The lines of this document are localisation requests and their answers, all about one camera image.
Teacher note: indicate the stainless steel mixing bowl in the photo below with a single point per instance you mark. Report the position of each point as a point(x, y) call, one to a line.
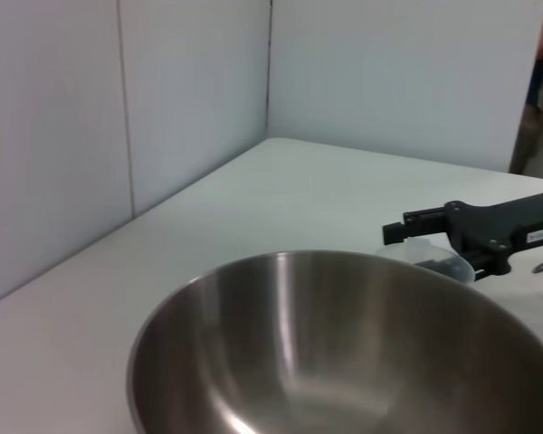
point(344, 352)

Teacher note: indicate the blurred brown background object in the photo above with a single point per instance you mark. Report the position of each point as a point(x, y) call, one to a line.
point(531, 126)

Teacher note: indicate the clear plastic cup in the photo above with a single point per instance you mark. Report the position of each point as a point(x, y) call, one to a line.
point(389, 251)

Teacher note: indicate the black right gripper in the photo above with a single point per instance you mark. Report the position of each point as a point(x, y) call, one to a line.
point(493, 226)

